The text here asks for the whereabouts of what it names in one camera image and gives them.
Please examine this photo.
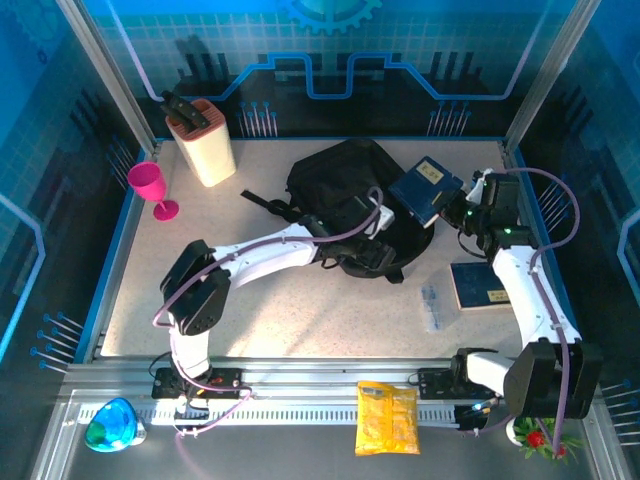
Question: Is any blue book with yellow label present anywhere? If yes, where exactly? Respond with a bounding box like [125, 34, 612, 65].
[388, 155, 464, 229]

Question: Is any black backpack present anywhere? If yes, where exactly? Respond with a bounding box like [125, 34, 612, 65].
[239, 138, 436, 285]

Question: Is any dark blue hardcover book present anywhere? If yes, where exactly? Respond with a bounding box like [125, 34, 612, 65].
[449, 262, 514, 312]

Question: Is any yellow snack bag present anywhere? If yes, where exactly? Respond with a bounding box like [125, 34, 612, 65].
[354, 380, 421, 457]

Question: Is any clear plastic packet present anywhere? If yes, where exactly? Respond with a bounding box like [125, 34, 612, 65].
[419, 282, 446, 334]

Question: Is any cream orange knife block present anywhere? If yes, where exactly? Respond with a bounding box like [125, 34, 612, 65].
[165, 98, 237, 189]

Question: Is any pink plastic goblet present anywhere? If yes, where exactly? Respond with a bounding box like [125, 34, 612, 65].
[126, 161, 180, 222]

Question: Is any potted plant with red flowers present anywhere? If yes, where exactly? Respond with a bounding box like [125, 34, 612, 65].
[507, 417, 584, 464]

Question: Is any blue glass ornament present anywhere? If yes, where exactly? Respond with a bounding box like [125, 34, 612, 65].
[83, 397, 147, 454]

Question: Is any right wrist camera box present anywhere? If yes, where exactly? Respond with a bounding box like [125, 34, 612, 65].
[467, 168, 496, 204]

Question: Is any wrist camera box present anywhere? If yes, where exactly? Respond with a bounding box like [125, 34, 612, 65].
[467, 168, 496, 204]
[366, 197, 396, 240]

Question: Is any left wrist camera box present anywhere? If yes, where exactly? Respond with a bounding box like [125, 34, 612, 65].
[366, 197, 396, 240]

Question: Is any aluminium frame rail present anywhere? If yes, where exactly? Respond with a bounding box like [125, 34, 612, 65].
[59, 357, 599, 401]

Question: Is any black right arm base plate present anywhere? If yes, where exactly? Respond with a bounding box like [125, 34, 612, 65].
[417, 366, 510, 400]

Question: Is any aluminium frame post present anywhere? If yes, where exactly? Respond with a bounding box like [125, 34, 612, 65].
[54, 0, 161, 156]
[502, 0, 604, 151]

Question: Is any white slotted cable duct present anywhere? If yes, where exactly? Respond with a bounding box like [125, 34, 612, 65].
[77, 402, 461, 426]

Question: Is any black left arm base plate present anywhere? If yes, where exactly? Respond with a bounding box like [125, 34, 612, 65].
[151, 367, 250, 400]

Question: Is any black handled knife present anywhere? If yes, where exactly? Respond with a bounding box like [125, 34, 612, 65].
[175, 105, 211, 132]
[159, 90, 195, 124]

